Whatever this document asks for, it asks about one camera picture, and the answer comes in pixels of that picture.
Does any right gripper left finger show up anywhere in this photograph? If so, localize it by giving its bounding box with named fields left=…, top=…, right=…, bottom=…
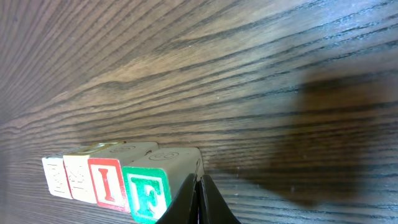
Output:
left=156, top=174, right=198, bottom=224

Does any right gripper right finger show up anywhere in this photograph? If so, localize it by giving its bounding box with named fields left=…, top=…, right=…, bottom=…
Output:
left=198, top=175, right=241, bottom=224

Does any green F block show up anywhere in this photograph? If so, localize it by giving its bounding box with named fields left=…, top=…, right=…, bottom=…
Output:
left=122, top=147, right=204, bottom=223

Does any red I block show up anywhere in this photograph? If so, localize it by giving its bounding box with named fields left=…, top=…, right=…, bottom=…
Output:
left=88, top=142, right=159, bottom=213

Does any white green picture block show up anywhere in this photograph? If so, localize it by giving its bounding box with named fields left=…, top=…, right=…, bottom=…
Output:
left=62, top=142, right=124, bottom=205

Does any white blue picture block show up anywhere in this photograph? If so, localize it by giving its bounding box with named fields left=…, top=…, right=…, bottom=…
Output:
left=42, top=155, right=73, bottom=199

